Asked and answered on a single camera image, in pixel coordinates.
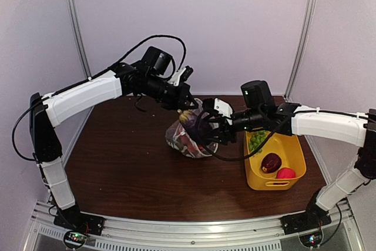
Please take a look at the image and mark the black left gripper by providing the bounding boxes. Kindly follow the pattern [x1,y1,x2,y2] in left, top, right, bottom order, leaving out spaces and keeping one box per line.
[144,73,199,110]

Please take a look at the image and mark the purple toy eggplant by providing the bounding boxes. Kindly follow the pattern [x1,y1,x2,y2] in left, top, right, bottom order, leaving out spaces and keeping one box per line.
[179,110,212,142]

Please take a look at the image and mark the red toy cherries bunch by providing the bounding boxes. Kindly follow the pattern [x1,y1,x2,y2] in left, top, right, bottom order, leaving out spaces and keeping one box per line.
[177,134,203,152]

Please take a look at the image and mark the clear polka dot zip bag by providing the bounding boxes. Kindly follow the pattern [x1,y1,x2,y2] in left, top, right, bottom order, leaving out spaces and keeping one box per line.
[165,98,211,159]

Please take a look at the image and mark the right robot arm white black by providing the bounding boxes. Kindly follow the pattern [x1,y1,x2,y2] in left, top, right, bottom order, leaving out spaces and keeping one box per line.
[203,80,375,229]

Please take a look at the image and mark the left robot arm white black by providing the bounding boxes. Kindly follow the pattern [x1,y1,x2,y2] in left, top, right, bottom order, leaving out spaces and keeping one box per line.
[29,46,198,230]

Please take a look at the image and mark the green toy grapes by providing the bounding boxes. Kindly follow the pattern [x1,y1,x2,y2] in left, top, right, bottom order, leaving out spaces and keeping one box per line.
[249,130,269,153]

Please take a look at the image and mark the dark red toy beet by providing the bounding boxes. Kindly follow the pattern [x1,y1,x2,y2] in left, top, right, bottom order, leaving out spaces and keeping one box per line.
[261,153,282,173]

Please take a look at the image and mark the yellow plastic basket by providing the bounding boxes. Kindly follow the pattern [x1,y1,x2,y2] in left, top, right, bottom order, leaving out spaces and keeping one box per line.
[244,133,306,190]

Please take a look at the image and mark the pink toy fruit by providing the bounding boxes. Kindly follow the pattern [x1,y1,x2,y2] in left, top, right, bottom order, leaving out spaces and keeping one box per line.
[276,168,296,179]

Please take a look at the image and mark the right circuit board with leds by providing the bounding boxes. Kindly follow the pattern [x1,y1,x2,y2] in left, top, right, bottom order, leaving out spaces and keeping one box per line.
[299,232,323,248]

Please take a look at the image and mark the circuit board with leds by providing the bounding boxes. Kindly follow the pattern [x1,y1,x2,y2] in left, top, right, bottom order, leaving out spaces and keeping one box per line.
[299,232,323,248]
[63,230,88,249]

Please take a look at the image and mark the left circuit board with leds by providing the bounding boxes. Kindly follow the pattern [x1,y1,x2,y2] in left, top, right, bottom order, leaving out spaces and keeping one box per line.
[63,230,88,249]

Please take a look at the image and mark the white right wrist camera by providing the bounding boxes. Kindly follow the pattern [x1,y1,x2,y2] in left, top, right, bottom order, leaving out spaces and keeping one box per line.
[202,98,233,119]

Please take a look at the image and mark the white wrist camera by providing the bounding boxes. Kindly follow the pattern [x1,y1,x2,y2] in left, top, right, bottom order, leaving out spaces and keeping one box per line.
[202,98,233,119]
[168,66,193,86]

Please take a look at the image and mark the black right camera cable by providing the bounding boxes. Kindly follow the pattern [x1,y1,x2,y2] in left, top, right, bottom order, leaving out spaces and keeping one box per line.
[195,109,277,161]

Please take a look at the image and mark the black camera cable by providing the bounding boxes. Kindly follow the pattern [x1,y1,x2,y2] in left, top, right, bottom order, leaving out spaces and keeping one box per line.
[41,34,187,99]
[195,109,277,161]

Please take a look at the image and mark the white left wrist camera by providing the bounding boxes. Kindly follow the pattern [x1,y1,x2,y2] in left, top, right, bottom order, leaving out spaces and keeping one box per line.
[168,66,193,86]

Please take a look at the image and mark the black left camera cable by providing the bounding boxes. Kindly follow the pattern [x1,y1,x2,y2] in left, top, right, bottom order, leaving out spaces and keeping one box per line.
[41,34,187,99]

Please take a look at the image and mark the front aluminium rail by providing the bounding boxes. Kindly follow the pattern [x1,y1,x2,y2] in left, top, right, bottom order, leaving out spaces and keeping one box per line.
[21,200,365,250]

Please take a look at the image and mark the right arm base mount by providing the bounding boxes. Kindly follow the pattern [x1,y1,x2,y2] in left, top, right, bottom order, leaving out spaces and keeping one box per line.
[280,209,331,235]

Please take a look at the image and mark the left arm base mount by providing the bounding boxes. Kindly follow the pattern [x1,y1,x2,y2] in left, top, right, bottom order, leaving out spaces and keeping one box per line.
[53,209,105,236]

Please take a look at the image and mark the right aluminium frame post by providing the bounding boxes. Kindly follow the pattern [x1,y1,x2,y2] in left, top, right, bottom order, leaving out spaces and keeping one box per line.
[284,0,317,101]

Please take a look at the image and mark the aluminium frame post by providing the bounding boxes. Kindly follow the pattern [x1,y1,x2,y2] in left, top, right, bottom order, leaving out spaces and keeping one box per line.
[284,0,317,101]
[67,0,92,78]

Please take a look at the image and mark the left aluminium frame post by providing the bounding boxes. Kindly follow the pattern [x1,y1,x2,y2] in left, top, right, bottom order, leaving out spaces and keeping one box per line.
[67,0,92,78]

